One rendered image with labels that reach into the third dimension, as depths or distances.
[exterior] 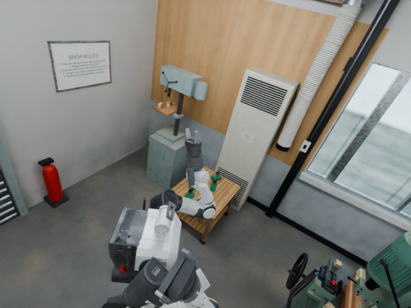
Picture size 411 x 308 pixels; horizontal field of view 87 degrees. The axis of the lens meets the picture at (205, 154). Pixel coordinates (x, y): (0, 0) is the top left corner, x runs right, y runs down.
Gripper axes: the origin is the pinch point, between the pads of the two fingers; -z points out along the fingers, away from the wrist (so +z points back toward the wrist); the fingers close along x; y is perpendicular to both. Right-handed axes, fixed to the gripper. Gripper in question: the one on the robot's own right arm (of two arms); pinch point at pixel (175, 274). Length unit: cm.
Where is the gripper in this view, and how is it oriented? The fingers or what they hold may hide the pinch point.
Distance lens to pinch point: 63.5
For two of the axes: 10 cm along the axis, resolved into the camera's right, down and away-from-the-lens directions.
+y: 8.5, 3.4, -4.0
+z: 1.0, 6.4, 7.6
